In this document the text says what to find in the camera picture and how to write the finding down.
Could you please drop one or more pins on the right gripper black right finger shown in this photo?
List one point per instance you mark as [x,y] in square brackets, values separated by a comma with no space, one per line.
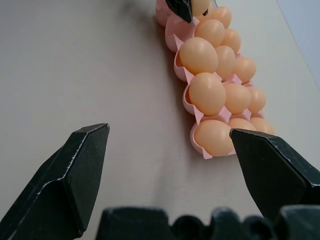
[272,172]

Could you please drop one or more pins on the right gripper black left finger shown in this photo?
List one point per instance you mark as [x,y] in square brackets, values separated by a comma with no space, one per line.
[62,180]

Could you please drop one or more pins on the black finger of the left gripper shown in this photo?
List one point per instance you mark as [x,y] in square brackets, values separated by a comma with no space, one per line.
[181,8]

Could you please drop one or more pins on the orange plastic egg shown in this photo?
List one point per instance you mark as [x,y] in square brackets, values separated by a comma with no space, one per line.
[238,98]
[207,93]
[232,40]
[257,100]
[210,31]
[198,57]
[226,62]
[263,125]
[212,138]
[223,16]
[246,70]
[241,123]

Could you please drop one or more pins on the pink plastic egg tray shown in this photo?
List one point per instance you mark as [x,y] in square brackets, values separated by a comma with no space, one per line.
[181,68]

